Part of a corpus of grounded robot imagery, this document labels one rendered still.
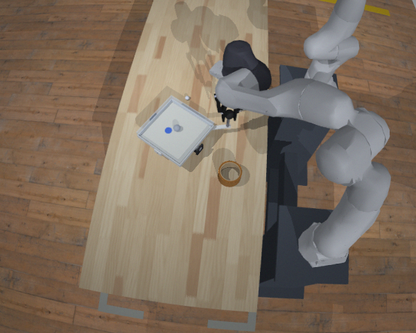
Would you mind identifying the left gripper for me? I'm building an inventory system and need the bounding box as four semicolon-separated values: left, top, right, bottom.
214;94;242;122

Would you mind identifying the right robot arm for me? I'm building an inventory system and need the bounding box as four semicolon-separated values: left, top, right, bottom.
304;0;366;89

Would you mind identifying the brown tape roll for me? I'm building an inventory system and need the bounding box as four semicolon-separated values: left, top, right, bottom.
218;161;242;187

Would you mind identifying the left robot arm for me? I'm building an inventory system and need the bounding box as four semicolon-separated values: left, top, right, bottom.
209;40;391;268

